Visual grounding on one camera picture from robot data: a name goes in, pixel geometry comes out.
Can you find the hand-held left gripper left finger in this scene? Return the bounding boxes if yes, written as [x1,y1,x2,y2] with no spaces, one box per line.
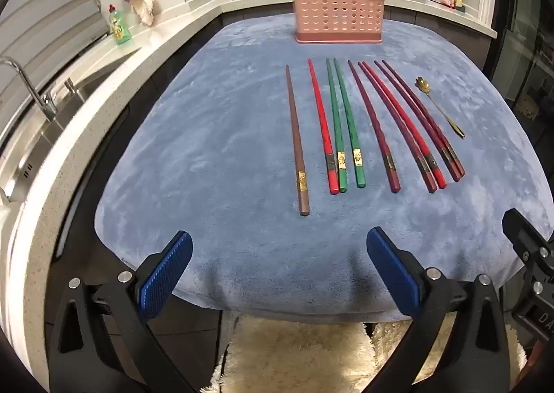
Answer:
[47,230,204,393]

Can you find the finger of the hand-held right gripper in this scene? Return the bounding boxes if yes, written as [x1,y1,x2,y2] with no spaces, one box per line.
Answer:
[501,208,554,295]

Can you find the white window blinds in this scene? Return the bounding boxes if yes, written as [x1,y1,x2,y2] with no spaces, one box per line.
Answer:
[0,0,109,69]

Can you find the stainless steel sink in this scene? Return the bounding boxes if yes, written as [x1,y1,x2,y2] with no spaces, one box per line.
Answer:
[0,77,133,207]

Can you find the pink perforated utensil holder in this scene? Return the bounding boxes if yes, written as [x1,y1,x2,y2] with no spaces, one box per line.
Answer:
[288,0,386,46]

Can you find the red chopstick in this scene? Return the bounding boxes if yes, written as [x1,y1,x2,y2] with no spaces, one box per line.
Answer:
[363,61,447,190]
[307,58,339,196]

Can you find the gold leaf-shaped spoon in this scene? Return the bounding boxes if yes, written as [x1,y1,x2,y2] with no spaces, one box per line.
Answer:
[414,77,466,139]

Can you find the white fluffy rug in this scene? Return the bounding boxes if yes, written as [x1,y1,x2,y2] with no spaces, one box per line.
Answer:
[211,314,526,393]

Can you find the maroon chopstick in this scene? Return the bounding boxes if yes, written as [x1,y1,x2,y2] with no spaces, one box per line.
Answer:
[382,60,466,178]
[358,62,438,194]
[347,60,401,194]
[374,60,461,183]

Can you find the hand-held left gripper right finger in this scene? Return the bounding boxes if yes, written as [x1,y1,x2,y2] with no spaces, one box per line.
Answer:
[366,226,512,393]

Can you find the green chopstick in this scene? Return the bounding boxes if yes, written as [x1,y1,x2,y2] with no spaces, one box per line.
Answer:
[333,57,366,189]
[326,57,348,194]

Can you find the chrome kitchen faucet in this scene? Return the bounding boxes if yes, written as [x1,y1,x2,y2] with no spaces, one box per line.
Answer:
[0,56,59,122]

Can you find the blue plush blanket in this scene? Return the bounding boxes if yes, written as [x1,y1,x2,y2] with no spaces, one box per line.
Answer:
[93,13,554,325]

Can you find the brown chopstick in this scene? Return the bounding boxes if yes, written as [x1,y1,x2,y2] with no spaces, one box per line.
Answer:
[285,65,311,216]

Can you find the green dish soap bottle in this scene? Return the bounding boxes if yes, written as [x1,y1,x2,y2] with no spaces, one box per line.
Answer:
[107,4,131,46]

